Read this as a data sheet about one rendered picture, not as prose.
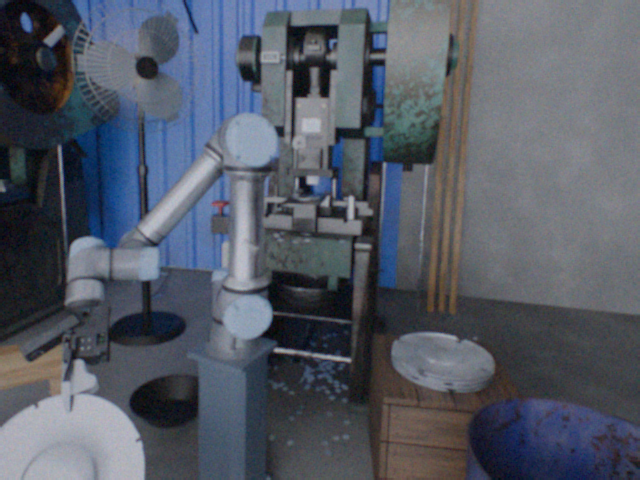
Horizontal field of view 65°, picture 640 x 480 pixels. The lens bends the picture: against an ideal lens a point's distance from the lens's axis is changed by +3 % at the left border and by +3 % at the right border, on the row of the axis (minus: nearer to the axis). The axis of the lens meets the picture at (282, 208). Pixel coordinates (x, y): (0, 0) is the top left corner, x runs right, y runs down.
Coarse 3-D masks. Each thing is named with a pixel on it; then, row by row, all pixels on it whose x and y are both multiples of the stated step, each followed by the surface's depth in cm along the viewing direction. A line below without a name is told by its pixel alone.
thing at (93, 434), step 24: (48, 408) 93; (72, 408) 94; (96, 408) 94; (0, 432) 91; (24, 432) 92; (48, 432) 92; (72, 432) 92; (96, 432) 93; (120, 432) 93; (0, 456) 90; (24, 456) 90; (48, 456) 90; (72, 456) 90; (96, 456) 91; (120, 456) 92
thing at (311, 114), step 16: (304, 96) 201; (320, 96) 196; (304, 112) 194; (320, 112) 193; (304, 128) 195; (320, 128) 194; (304, 144) 195; (320, 144) 195; (304, 160) 194; (320, 160) 193
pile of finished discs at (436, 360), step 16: (416, 336) 163; (432, 336) 163; (448, 336) 163; (400, 352) 151; (416, 352) 151; (432, 352) 150; (448, 352) 151; (464, 352) 152; (480, 352) 153; (400, 368) 146; (416, 368) 142; (432, 368) 142; (448, 368) 142; (464, 368) 143; (480, 368) 143; (432, 384) 138; (448, 384) 139; (464, 384) 136; (480, 384) 139
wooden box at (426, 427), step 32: (384, 352) 159; (384, 384) 140; (416, 384) 140; (512, 384) 142; (384, 416) 135; (416, 416) 133; (448, 416) 132; (384, 448) 136; (416, 448) 135; (448, 448) 134
